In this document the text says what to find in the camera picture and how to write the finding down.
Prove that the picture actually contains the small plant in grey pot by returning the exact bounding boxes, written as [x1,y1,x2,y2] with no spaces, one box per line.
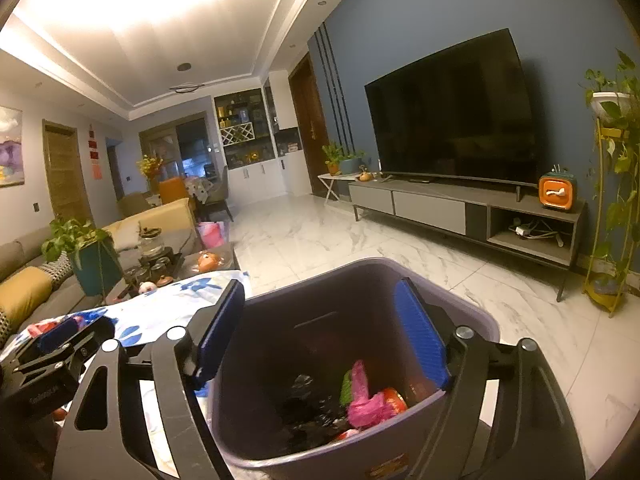
[339,149,367,176]

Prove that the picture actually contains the black plastic bag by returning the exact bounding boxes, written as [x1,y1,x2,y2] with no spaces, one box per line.
[276,372,352,448]

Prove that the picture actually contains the floral tablecloth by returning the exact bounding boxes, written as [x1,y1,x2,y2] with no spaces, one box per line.
[0,269,252,480]

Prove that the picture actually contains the yellow pillow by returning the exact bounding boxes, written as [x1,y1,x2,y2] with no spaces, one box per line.
[0,265,54,317]

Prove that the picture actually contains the small houndstooth pillow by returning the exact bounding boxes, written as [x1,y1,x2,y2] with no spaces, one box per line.
[37,252,74,287]

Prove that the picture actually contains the tea set tray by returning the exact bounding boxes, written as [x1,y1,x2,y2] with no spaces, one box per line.
[122,252,184,292]

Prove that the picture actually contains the yellow flower bouquet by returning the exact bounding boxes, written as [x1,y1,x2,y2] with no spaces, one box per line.
[136,153,165,182]

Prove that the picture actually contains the orange dining chair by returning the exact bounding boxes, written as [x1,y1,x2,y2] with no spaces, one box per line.
[158,177,187,204]

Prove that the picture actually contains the white display cabinet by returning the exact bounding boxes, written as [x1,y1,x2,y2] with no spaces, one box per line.
[213,70,306,202]

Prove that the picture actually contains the potted plant in teal pot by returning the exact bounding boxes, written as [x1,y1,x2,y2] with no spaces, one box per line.
[40,215,124,297]

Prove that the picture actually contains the white folding side table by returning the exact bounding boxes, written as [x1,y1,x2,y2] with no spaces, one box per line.
[317,172,362,204]

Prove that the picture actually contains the grey sofa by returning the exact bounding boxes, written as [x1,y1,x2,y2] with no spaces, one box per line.
[0,239,122,333]

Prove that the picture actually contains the glass balcony door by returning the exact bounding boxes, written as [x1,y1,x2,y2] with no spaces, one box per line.
[138,112,221,197]

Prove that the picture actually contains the grey dining chair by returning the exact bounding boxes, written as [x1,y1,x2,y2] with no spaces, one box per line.
[204,164,235,221]

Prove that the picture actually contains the dark brown wooden door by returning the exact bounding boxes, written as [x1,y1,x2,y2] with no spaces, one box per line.
[288,52,332,197]

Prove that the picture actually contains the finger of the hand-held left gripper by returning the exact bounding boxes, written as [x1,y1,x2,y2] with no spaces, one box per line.
[11,316,117,375]

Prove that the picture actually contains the orange retro television ornament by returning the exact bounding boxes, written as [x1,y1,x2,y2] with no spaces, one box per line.
[538,163,577,214]

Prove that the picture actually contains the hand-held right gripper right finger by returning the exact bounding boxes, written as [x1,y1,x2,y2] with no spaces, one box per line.
[392,276,586,480]

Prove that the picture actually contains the trailing plant in white pot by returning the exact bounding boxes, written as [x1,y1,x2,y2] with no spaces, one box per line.
[580,49,640,281]

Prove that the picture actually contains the yellow metal plant stand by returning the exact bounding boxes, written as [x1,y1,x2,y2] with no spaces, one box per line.
[581,119,637,319]

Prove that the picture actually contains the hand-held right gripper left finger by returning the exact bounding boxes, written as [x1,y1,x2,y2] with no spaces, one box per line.
[52,278,247,480]

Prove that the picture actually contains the glass teapot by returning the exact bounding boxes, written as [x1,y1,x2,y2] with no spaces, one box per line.
[137,227,164,257]

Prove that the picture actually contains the red pink plastic bag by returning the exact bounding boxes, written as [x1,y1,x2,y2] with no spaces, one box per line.
[347,359,397,429]

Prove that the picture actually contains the grey plastic waste bin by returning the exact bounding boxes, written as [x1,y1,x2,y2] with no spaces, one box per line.
[206,257,501,480]

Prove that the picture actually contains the yellow armchair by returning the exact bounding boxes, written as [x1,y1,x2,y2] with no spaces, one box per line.
[102,197,199,252]

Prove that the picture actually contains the black vertical wall strips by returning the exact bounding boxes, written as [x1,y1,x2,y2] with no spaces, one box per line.
[316,22,357,147]

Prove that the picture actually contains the dark coffee table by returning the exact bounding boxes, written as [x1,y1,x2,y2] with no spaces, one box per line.
[104,242,242,307]

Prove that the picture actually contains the power strip with cables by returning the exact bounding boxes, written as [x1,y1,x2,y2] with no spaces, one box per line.
[508,217,567,249]

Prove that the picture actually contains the dining table with patterned cloth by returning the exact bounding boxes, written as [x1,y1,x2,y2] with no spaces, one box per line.
[183,175,211,204]

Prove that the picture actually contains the purple wall painting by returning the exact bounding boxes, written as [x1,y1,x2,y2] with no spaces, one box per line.
[0,105,25,189]

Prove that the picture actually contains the large black television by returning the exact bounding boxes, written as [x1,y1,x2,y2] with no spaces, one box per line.
[363,28,539,189]

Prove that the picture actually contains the pink gift bag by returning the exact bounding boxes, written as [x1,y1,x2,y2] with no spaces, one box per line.
[197,219,231,249]

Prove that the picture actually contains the light brown wooden door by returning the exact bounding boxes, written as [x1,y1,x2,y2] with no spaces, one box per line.
[42,118,96,226]

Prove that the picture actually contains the grey television stand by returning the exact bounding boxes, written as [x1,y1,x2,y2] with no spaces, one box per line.
[347,177,589,304]

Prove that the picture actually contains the red wrapper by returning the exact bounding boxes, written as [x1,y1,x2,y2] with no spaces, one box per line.
[26,314,87,337]

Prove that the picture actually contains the olive dining chair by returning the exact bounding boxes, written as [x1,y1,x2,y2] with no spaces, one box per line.
[117,193,151,219]

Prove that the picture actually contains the red wall decorations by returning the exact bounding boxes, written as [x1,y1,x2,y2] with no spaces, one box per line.
[87,122,105,181]

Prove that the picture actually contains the small plant in orange pot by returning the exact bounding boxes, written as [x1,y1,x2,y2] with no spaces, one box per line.
[322,142,346,177]

